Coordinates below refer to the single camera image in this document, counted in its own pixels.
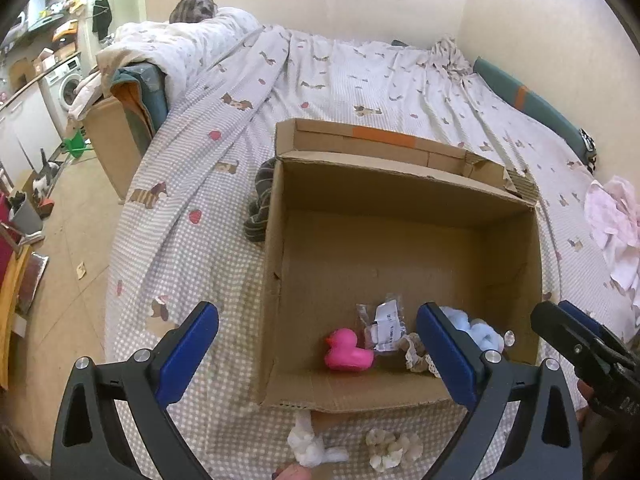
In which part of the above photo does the beige lace scrunchie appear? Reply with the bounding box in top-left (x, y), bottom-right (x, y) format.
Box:
top-left (398, 333), bottom-right (440, 378)

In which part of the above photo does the clear plastic bag white item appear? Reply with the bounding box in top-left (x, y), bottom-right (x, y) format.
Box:
top-left (357, 295), bottom-right (407, 354)

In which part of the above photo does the light blue plush toy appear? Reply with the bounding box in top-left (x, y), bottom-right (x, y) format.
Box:
top-left (440, 307), bottom-right (504, 354)

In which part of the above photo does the cream fabric flower scrunchie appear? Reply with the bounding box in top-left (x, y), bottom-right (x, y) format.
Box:
top-left (364, 428), bottom-right (424, 474)

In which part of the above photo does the pink rubber duck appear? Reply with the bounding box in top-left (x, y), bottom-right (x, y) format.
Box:
top-left (324, 328), bottom-right (374, 372)

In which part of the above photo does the dog print bed cover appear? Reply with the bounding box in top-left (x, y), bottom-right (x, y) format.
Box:
top-left (96, 9), bottom-right (639, 479)

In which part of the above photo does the dark striped sock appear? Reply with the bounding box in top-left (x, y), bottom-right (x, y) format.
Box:
top-left (243, 157), bottom-right (277, 243)

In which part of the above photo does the white cotton fluff piece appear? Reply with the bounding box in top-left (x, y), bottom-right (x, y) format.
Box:
top-left (286, 411), bottom-right (349, 469)

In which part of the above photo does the pink crumpled cloth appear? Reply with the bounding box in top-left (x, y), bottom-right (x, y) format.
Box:
top-left (584, 176), bottom-right (639, 311)

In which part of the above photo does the open cardboard box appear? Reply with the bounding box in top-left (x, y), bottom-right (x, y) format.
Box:
top-left (256, 118), bottom-right (541, 413)

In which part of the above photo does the cardboard box beside bed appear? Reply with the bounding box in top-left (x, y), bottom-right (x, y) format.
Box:
top-left (82, 96), bottom-right (151, 200)

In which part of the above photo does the teal orange mattress edge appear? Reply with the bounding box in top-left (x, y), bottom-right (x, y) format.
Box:
top-left (473, 58), bottom-right (597, 174)

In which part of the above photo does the green plastic object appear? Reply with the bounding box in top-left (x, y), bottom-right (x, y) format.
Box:
top-left (63, 127), bottom-right (93, 159)

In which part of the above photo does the white kitchen cabinet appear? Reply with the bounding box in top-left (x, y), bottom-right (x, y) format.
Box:
top-left (1, 82), bottom-right (62, 185)

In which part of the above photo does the white washing machine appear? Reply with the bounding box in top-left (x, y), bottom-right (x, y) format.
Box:
top-left (39, 53), bottom-right (84, 134)

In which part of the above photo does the striped grey pillow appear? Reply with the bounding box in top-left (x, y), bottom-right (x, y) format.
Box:
top-left (169, 0), bottom-right (218, 23)

